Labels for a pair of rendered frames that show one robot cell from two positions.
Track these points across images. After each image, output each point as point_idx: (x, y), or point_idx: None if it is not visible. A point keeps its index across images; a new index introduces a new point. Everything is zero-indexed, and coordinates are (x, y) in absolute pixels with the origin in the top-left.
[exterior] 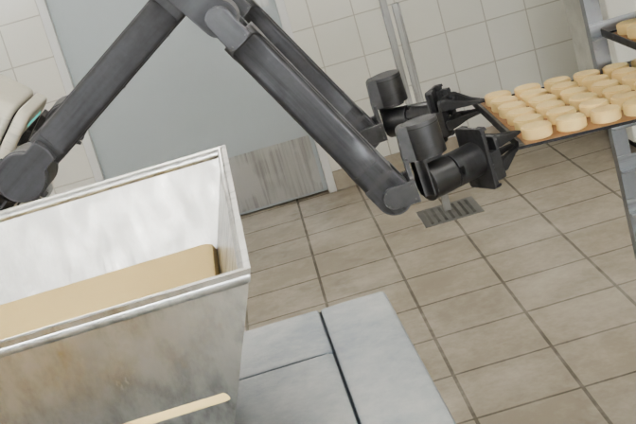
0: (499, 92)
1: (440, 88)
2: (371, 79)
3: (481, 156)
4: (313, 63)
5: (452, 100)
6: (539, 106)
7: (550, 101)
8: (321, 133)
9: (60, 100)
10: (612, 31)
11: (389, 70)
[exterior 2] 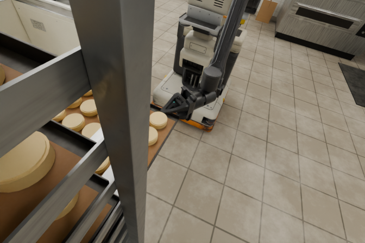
0: (159, 120)
1: (190, 98)
2: (215, 68)
3: None
4: (221, 35)
5: (172, 98)
6: (93, 100)
7: (92, 108)
8: None
9: None
10: (111, 210)
11: (217, 75)
